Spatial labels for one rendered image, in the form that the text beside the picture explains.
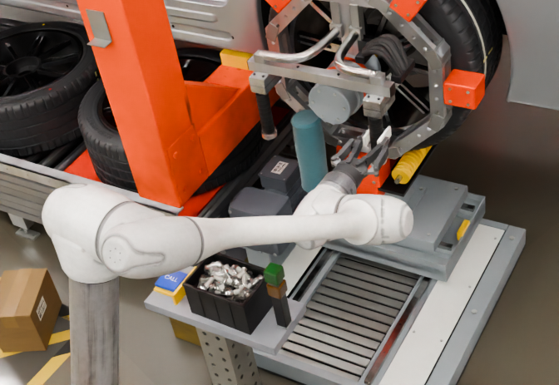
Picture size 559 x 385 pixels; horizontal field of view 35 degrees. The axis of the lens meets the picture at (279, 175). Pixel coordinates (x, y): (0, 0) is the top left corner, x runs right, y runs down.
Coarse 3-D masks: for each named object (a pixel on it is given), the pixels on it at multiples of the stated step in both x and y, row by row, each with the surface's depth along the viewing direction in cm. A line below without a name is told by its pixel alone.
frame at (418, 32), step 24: (336, 0) 238; (360, 0) 234; (384, 0) 230; (408, 24) 231; (288, 48) 263; (432, 48) 232; (432, 72) 236; (288, 96) 269; (432, 96) 241; (432, 120) 246; (336, 144) 271; (408, 144) 256
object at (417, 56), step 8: (368, 8) 267; (368, 16) 268; (376, 16) 261; (376, 24) 263; (392, 24) 260; (392, 32) 262; (400, 32) 260; (408, 48) 268; (408, 56) 270; (416, 56) 269; (424, 64) 269; (416, 72) 272
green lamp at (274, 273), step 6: (270, 264) 225; (276, 264) 225; (264, 270) 224; (270, 270) 224; (276, 270) 223; (282, 270) 225; (264, 276) 225; (270, 276) 223; (276, 276) 223; (282, 276) 225; (270, 282) 225; (276, 282) 224
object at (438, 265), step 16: (464, 208) 302; (480, 208) 304; (464, 224) 296; (336, 240) 304; (448, 240) 295; (464, 240) 296; (368, 256) 300; (384, 256) 296; (400, 256) 292; (416, 256) 292; (432, 256) 291; (448, 256) 288; (416, 272) 293; (432, 272) 289; (448, 272) 288
